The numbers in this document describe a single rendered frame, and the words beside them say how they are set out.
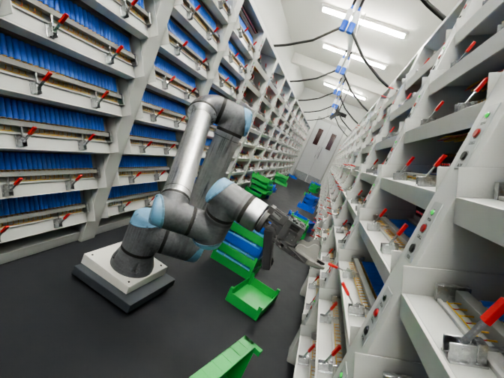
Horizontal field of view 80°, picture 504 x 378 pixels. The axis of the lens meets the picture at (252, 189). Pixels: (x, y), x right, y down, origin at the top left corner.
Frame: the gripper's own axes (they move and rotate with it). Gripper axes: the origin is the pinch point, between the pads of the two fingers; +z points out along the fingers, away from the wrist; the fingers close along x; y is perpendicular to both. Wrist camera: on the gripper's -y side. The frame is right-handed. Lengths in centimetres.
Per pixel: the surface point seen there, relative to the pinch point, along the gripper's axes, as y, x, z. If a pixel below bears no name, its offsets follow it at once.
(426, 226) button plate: 24.2, -21.5, 8.2
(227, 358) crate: -42.0, 2.0, -6.3
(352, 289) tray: -5.1, 16.4, 15.6
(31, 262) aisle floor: -74, 16, -95
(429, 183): 33.3, -1.0, 10.1
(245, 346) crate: -41.6, 11.5, -2.8
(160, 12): 44, 47, -113
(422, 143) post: 49, 45, 13
